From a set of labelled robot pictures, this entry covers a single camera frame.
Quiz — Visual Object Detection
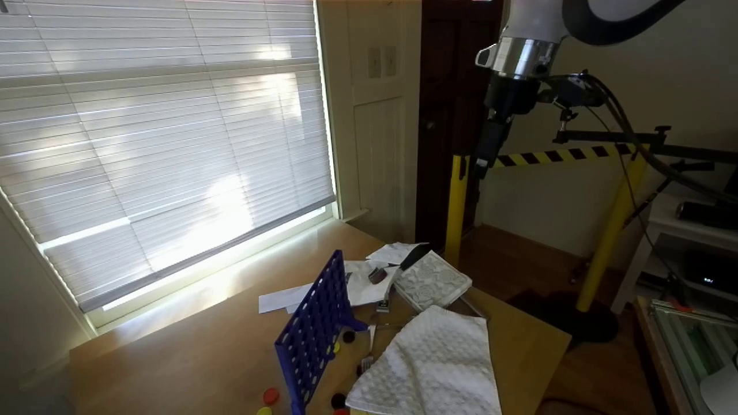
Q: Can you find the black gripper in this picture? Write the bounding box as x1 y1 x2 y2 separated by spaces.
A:
463 76 542 223

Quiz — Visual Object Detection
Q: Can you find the white cloth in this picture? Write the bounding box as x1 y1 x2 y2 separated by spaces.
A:
393 248 476 314

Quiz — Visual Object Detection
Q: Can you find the dark brown door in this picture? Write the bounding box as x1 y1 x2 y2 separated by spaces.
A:
413 0 508 256

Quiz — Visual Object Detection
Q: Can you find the cream panelled door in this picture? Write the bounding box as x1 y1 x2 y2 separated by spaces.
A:
317 0 424 245

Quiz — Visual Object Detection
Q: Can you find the black spatula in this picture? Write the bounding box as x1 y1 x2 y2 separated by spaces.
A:
396 241 437 273

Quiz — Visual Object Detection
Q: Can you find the white paper sheet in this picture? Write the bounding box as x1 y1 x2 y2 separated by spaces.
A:
256 280 315 315
339 258 403 312
365 239 423 269

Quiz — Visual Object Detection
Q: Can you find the yellow black barrier stand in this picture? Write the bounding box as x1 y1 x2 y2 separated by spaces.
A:
443 140 651 346

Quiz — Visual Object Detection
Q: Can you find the white side table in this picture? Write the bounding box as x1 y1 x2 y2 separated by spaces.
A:
610 188 738 317

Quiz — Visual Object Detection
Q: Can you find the white textured towel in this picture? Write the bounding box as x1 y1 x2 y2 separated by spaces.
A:
343 305 506 415

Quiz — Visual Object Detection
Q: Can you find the black device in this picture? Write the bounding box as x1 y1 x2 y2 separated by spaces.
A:
673 195 738 233

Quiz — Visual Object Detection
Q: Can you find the blue connect four grid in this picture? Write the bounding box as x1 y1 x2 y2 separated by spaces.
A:
273 246 372 415

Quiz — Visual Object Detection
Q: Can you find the glass topped wooden table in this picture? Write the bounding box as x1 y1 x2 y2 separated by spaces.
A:
633 292 738 415

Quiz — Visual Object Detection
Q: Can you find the white window blind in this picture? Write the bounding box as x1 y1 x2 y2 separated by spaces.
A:
0 0 339 312

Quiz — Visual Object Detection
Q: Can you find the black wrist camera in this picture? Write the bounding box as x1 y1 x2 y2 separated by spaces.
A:
538 71 606 111

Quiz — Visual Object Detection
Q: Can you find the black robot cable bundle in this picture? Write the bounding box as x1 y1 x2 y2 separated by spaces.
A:
582 68 738 205

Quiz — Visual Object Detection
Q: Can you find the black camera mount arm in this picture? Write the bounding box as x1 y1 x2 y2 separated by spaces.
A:
551 125 738 175

